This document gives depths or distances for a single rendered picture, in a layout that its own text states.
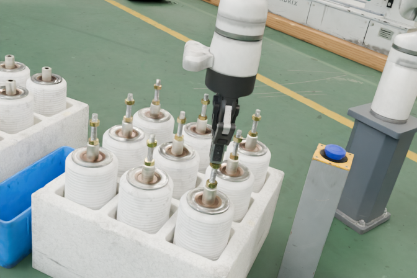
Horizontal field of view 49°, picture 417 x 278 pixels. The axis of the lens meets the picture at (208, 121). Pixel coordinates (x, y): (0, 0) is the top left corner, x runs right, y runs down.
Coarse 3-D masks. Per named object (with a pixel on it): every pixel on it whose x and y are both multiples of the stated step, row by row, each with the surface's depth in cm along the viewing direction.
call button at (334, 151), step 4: (332, 144) 88; (328, 148) 86; (332, 148) 86; (336, 148) 86; (340, 148) 86; (328, 152) 85; (332, 152) 85; (336, 152) 85; (340, 152) 85; (344, 152) 85; (328, 156) 86; (332, 156) 85; (336, 156) 85; (340, 156) 85; (344, 156) 86
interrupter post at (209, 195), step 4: (204, 188) 76; (208, 188) 76; (216, 188) 76; (204, 192) 77; (208, 192) 76; (212, 192) 76; (216, 192) 77; (204, 196) 77; (208, 196) 76; (212, 196) 76; (204, 200) 77; (208, 200) 77; (212, 200) 77; (208, 204) 77; (212, 204) 77
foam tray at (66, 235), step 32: (64, 192) 89; (32, 224) 86; (64, 224) 83; (96, 224) 79; (256, 224) 87; (32, 256) 90; (64, 256) 86; (96, 256) 82; (128, 256) 79; (160, 256) 76; (192, 256) 75; (224, 256) 77; (256, 256) 104
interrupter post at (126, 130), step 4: (124, 124) 93; (128, 124) 93; (132, 124) 94; (124, 128) 93; (128, 128) 93; (132, 128) 94; (124, 132) 94; (128, 132) 94; (124, 136) 94; (128, 136) 94
